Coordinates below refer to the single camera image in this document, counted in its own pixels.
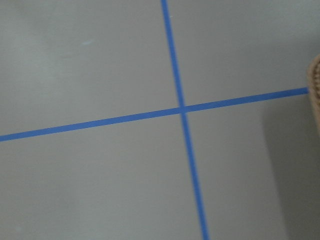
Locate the brown wicker basket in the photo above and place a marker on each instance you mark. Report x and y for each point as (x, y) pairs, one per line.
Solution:
(313, 80)

